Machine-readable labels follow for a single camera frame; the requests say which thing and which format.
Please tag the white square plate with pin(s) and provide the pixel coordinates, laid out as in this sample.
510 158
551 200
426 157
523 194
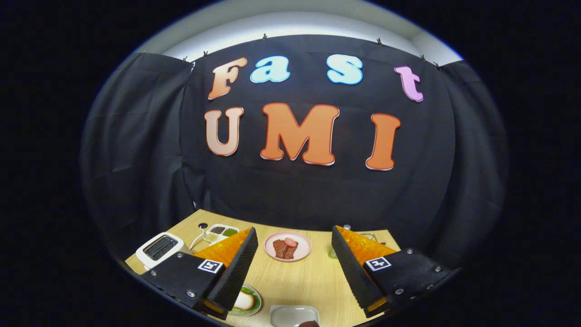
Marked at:
290 314

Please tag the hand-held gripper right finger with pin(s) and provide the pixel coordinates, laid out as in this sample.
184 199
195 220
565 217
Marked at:
352 272

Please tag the green lettuce leaf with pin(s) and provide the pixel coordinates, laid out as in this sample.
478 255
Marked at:
251 290

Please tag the pink plate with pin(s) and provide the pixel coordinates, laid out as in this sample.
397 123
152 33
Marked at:
299 252

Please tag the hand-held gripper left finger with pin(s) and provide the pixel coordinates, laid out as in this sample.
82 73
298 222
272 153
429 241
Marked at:
236 277

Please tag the red food slice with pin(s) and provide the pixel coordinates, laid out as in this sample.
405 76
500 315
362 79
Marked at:
290 242

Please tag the brown meat steak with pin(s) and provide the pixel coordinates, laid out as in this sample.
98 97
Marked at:
281 250

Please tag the white bread slice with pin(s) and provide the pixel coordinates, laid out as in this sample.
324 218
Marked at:
243 300

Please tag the green metal bottle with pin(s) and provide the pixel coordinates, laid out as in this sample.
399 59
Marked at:
332 253

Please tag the white divided seasoning dish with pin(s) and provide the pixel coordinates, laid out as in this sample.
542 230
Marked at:
222 233

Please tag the white round plate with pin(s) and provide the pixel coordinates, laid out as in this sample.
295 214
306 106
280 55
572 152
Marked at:
257 305

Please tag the white toaster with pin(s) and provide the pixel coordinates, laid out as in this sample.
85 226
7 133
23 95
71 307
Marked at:
150 260

